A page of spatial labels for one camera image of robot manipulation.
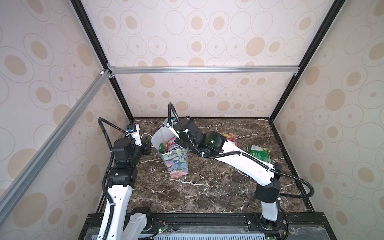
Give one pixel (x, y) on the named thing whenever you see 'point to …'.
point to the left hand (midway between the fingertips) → (150, 134)
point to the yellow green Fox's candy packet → (163, 147)
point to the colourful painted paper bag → (175, 157)
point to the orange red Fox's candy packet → (230, 137)
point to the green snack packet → (260, 152)
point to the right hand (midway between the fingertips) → (182, 128)
